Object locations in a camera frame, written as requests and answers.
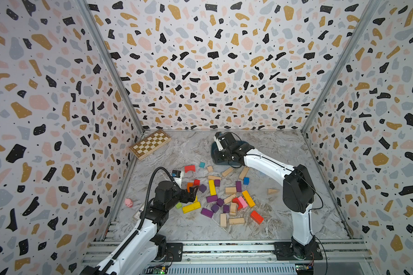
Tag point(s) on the teal plastic storage bin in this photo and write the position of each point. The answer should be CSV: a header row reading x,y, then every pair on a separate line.
x,y
232,156

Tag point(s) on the pink long block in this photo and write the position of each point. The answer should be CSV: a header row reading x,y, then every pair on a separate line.
x,y
242,202

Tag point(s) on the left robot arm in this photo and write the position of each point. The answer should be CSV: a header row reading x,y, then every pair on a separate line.
x,y
144,244

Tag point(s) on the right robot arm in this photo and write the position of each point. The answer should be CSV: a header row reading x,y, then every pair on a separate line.
x,y
298,188

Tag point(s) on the yellow flat block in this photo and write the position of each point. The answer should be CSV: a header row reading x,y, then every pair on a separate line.
x,y
191,207

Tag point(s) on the purple flat block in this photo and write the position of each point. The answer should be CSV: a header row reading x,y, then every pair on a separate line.
x,y
206,212

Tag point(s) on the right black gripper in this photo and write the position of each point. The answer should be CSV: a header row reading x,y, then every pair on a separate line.
x,y
218,156

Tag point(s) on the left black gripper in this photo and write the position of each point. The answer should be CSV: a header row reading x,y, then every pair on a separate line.
x,y
191,195

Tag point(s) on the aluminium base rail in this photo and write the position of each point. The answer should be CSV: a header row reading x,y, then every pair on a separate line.
x,y
332,257

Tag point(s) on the natural wood wedge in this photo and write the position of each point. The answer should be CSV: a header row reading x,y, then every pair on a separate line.
x,y
272,191

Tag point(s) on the wooden chessboard box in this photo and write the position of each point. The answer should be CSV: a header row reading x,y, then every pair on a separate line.
x,y
150,144

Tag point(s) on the purple cube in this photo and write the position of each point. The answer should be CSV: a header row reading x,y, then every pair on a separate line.
x,y
202,188

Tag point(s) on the red curved arch block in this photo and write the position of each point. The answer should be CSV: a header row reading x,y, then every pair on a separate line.
x,y
237,201

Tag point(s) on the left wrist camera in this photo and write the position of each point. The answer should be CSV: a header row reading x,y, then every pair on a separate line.
x,y
177,176

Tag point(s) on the natural wood short bar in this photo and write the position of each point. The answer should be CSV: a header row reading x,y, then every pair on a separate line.
x,y
211,177

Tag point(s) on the pink pig toy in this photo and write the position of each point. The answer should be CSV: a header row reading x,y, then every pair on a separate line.
x,y
129,203

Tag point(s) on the natural wood long block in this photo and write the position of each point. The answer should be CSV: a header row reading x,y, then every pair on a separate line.
x,y
243,173

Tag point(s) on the red rectangular block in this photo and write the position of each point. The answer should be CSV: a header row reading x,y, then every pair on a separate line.
x,y
256,217

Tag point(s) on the amber yellow long block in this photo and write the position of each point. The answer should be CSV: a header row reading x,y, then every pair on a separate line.
x,y
248,198

